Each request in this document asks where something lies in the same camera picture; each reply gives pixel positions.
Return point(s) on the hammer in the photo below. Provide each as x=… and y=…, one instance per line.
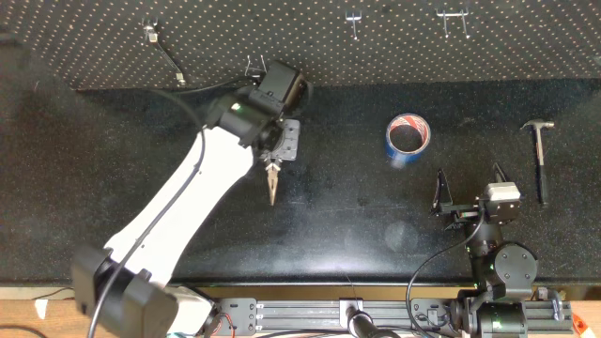
x=542, y=178

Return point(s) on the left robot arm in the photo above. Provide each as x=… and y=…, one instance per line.
x=206, y=178

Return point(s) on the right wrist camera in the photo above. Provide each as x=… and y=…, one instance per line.
x=501, y=191

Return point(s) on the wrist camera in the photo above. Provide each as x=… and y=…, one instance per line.
x=287, y=140
x=501, y=191

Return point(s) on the wrench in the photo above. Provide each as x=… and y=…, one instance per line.
x=151, y=35

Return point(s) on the metal hook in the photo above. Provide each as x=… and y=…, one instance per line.
x=453, y=14
x=248, y=66
x=149, y=22
x=353, y=18

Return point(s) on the orange plastic object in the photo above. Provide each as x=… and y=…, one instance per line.
x=580, y=327

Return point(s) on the black pegboard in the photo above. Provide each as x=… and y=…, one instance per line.
x=300, y=37

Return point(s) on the mounting rail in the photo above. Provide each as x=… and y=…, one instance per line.
x=300, y=317

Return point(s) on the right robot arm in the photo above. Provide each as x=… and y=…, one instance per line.
x=514, y=270

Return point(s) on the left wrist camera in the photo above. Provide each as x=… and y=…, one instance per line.
x=287, y=140

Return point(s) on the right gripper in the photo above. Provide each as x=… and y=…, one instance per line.
x=502, y=212

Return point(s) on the roll of blue tape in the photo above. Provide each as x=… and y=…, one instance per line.
x=393, y=149

